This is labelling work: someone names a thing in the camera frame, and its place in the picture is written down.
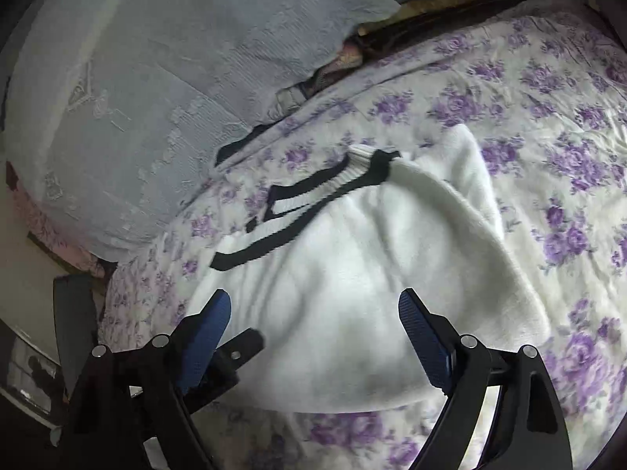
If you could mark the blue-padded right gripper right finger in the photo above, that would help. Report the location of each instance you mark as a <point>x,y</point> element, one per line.
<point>528,429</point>

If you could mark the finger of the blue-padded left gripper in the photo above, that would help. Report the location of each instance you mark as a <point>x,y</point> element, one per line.
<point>221,374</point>

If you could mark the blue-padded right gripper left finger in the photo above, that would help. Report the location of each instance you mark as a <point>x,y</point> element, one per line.
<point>122,399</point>

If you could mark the white sweater with black stripes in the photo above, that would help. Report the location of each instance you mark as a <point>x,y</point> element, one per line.
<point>320,277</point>

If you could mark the pink floral fabric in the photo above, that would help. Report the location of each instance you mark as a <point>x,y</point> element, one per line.
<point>46,236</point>

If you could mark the white lace cover cloth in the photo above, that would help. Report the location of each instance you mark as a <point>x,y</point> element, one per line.
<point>117,108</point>

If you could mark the purple floral bedsheet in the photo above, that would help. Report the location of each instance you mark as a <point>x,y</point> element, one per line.
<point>543,92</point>

